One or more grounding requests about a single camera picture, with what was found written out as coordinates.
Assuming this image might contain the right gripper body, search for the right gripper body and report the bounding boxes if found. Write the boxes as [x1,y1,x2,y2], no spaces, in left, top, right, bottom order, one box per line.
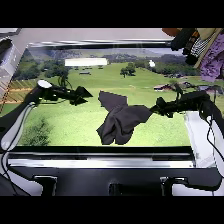
[150,96,176,119]

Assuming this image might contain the dark grey garment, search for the dark grey garment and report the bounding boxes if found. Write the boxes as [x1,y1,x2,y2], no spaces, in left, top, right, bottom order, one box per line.
[96,90,154,146]

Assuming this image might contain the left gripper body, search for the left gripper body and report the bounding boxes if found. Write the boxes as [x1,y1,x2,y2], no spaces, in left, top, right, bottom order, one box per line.
[49,85,94,107]

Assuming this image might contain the beige garment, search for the beige garment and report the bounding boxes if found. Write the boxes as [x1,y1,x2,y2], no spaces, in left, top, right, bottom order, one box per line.
[193,27,224,69]

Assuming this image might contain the orange garment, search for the orange garment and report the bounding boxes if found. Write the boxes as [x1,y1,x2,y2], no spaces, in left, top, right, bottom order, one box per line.
[161,27,184,38]

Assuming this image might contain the black cable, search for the black cable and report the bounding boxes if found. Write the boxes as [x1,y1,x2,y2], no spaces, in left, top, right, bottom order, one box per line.
[0,101,37,197]
[204,114,224,161]

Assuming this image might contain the silver frame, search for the silver frame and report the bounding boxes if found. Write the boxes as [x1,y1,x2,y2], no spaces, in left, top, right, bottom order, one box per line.
[6,151,198,170]

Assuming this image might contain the purple garment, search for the purple garment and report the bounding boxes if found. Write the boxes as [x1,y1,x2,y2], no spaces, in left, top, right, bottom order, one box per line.
[199,33,224,83]

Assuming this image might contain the black and white checked garment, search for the black and white checked garment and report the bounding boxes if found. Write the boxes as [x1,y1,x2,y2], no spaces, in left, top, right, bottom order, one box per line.
[190,33,215,58]

